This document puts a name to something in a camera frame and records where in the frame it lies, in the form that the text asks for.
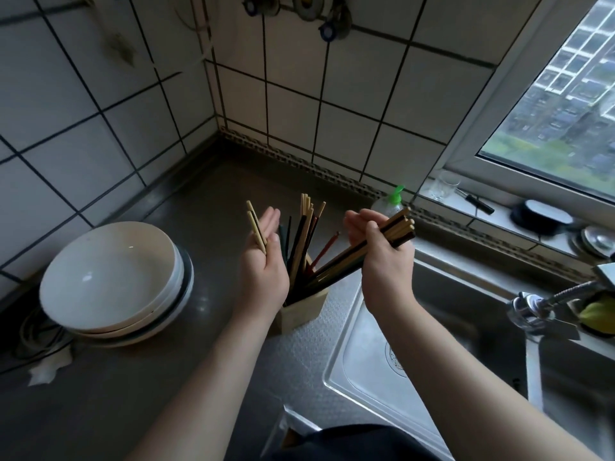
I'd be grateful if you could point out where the black chopstick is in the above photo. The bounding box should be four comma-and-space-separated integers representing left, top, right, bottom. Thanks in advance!
307, 234, 415, 289

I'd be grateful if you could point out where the clear green capped soap bottle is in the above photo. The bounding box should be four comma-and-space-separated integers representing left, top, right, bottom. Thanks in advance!
370, 184, 407, 222

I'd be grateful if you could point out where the yellow green rag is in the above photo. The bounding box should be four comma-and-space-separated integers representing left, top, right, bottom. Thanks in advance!
574, 292, 615, 339

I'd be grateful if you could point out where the person's right hand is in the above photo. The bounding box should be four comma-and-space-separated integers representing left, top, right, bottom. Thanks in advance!
343, 208, 418, 321

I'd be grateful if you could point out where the person's right forearm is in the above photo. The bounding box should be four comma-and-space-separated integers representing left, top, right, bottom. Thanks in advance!
363, 302, 604, 461

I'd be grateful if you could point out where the steel wall pipe flange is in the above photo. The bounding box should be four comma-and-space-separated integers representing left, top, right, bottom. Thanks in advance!
293, 0, 325, 20

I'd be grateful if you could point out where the clear drinking glass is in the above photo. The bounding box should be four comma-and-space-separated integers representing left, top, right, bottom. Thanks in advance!
427, 170, 462, 202

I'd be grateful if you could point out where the black handled peeler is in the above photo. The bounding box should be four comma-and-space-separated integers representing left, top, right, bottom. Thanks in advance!
454, 186, 496, 216

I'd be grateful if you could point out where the bundle of mixed chopsticks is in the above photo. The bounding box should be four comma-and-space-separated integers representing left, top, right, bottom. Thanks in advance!
307, 206, 412, 284

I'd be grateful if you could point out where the black shirt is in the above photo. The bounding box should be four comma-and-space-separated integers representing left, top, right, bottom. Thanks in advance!
266, 423, 441, 461

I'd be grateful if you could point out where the grey rimmed bowl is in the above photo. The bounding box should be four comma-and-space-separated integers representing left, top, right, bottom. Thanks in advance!
72, 252, 195, 349

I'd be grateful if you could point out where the pale wooden chopstick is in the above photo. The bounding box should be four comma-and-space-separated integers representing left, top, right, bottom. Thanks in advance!
247, 211, 268, 255
245, 200, 268, 256
312, 216, 416, 284
315, 223, 417, 286
315, 229, 417, 287

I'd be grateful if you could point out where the person's left hand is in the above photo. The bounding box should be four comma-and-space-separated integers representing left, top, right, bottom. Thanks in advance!
234, 207, 291, 328

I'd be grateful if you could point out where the white crumpled paper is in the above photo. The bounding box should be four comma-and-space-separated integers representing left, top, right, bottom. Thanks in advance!
27, 352, 74, 387

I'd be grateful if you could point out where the black round soap dish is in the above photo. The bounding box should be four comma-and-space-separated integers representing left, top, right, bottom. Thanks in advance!
509, 198, 575, 237

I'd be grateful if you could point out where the wooden chopstick holder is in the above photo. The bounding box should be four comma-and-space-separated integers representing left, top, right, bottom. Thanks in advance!
274, 252, 331, 334

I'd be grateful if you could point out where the steel double sink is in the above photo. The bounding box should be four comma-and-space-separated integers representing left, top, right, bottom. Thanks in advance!
322, 237, 615, 461

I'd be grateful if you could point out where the person's left forearm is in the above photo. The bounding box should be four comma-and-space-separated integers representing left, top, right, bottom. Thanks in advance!
126, 307, 289, 461

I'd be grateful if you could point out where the white wall cable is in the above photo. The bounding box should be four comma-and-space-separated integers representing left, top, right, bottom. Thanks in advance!
172, 0, 217, 68

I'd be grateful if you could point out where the steel sink strainer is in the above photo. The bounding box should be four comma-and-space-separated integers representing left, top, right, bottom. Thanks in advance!
571, 224, 615, 260

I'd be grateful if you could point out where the large white bowl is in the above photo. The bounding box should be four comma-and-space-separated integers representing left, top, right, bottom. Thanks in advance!
39, 221, 177, 332

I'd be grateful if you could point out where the bunch of mixed chopsticks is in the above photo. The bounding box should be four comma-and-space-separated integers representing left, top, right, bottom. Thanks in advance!
278, 193, 341, 303

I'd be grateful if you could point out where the black cable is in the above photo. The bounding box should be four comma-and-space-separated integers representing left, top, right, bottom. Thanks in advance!
12, 307, 73, 360

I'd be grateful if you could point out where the blue centred wall valve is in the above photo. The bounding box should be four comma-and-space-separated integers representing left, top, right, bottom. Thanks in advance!
240, 0, 282, 17
319, 4, 354, 42

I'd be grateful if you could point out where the tall steel faucet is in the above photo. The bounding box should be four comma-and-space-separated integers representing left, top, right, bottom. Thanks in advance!
507, 263, 615, 414

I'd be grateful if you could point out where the white framed window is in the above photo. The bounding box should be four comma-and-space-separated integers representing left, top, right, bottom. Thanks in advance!
415, 0, 615, 224

